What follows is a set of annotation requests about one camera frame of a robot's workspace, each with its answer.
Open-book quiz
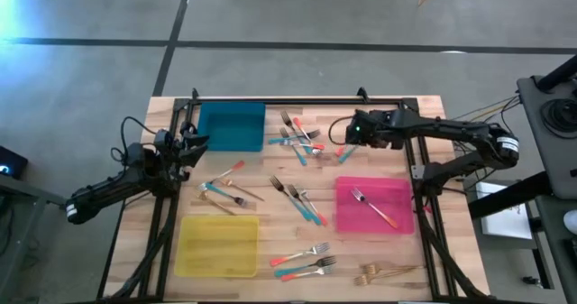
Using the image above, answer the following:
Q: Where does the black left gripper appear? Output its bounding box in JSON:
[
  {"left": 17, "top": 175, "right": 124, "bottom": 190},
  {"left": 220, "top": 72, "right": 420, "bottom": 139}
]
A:
[{"left": 163, "top": 121, "right": 211, "bottom": 181}]

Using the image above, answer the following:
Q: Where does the teal handled black fork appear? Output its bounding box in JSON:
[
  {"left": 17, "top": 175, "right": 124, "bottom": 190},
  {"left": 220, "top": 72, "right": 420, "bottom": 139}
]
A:
[
  {"left": 273, "top": 255, "right": 338, "bottom": 279},
  {"left": 338, "top": 144, "right": 359, "bottom": 164},
  {"left": 268, "top": 129, "right": 322, "bottom": 145},
  {"left": 205, "top": 182, "right": 248, "bottom": 207},
  {"left": 279, "top": 126, "right": 308, "bottom": 167},
  {"left": 279, "top": 110, "right": 314, "bottom": 155},
  {"left": 269, "top": 174, "right": 314, "bottom": 223},
  {"left": 287, "top": 184, "right": 323, "bottom": 226}
]

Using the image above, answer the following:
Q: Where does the blue plastic bin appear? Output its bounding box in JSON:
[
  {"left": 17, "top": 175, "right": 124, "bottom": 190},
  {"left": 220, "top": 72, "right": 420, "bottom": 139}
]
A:
[{"left": 197, "top": 101, "right": 267, "bottom": 152}]

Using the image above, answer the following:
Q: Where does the pink plastic bin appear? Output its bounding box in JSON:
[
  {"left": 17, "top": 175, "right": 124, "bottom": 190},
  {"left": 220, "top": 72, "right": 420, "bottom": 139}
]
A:
[{"left": 334, "top": 175, "right": 416, "bottom": 235}]

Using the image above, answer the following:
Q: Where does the yellow plastic bin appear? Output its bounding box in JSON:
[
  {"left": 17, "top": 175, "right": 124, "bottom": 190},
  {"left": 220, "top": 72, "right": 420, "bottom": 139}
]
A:
[{"left": 173, "top": 215, "right": 261, "bottom": 279}]

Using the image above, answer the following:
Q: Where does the white cardboard box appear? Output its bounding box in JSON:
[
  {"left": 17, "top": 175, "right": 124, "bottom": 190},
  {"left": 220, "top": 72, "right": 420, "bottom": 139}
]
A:
[{"left": 475, "top": 180, "right": 534, "bottom": 241}]

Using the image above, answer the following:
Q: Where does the grey equipment cart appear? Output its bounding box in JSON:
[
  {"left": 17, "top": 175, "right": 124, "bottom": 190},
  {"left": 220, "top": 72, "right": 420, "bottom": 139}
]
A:
[{"left": 467, "top": 53, "right": 577, "bottom": 304}]

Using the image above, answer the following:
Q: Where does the grey metal stand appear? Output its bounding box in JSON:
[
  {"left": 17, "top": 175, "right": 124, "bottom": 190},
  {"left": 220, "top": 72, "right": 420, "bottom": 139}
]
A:
[{"left": 0, "top": 172, "right": 67, "bottom": 304}]

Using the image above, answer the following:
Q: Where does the black device with blue light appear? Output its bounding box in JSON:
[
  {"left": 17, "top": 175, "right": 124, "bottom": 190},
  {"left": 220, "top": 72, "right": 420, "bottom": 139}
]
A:
[{"left": 0, "top": 144, "right": 29, "bottom": 181}]

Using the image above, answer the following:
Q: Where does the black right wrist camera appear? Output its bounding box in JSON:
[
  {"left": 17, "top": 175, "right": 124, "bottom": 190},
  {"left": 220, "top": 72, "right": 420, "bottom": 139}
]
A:
[{"left": 344, "top": 108, "right": 374, "bottom": 146}]

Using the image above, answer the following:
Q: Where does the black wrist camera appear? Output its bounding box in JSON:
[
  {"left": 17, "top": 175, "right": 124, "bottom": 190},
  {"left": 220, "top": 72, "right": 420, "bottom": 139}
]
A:
[
  {"left": 152, "top": 129, "right": 176, "bottom": 157},
  {"left": 344, "top": 108, "right": 374, "bottom": 146}
]

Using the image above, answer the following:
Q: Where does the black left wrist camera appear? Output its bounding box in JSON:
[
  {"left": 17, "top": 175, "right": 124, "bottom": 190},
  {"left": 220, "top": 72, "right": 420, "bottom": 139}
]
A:
[{"left": 152, "top": 129, "right": 176, "bottom": 157}]

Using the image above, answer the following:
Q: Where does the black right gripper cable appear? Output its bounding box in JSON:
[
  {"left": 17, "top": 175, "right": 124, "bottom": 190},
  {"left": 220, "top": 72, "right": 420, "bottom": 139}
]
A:
[{"left": 327, "top": 115, "right": 358, "bottom": 147}]

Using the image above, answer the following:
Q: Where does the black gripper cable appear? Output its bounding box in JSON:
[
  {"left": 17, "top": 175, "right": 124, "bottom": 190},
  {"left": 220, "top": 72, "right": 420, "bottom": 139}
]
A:
[
  {"left": 110, "top": 115, "right": 158, "bottom": 163},
  {"left": 327, "top": 115, "right": 358, "bottom": 147}
]

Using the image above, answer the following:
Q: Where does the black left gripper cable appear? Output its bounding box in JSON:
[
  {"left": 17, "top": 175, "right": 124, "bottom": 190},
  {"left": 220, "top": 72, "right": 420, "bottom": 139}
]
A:
[{"left": 110, "top": 115, "right": 158, "bottom": 163}]

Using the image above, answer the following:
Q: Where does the cable bundle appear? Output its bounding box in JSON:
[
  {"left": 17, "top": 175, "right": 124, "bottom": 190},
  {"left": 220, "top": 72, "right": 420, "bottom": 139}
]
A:
[{"left": 452, "top": 94, "right": 520, "bottom": 125}]

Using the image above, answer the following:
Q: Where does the coiled black cable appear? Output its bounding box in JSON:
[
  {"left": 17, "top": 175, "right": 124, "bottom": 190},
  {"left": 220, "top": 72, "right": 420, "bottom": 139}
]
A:
[{"left": 539, "top": 97, "right": 577, "bottom": 134}]

